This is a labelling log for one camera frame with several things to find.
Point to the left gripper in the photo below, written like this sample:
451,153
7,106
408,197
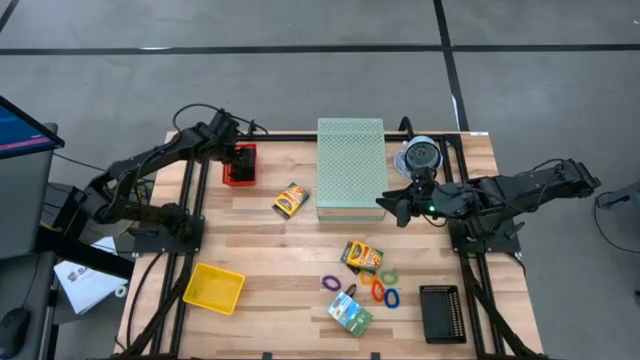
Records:
225,132

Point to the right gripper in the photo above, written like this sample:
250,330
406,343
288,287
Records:
425,202

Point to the red plastic basket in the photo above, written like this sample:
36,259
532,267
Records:
227,181

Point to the yellow green crayon box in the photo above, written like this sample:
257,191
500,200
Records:
364,256
291,200

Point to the small black clip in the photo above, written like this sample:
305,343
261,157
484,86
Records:
350,290

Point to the black plastic tray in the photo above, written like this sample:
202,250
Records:
437,315

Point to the green card box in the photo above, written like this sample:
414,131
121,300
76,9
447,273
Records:
350,313

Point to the yellow plastic basket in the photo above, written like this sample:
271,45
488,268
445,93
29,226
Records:
212,289

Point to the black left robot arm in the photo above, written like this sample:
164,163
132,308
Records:
150,155

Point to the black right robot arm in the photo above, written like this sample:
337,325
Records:
525,187

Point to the black desk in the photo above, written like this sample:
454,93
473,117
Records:
75,252

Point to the white cylindrical cup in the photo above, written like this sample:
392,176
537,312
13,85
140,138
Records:
422,155

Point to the green perforated metal shelf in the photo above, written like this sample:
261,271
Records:
352,165

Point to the white tape roll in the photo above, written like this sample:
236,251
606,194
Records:
116,292

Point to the white paper sheets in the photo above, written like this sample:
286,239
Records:
85,287

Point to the grey floor stand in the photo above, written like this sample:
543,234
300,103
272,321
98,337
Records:
620,195

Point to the monitor with blue screen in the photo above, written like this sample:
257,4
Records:
20,135

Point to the black computer mouse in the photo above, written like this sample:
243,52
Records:
14,330

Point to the black frame bracket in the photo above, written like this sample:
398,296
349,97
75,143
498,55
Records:
251,128
404,122

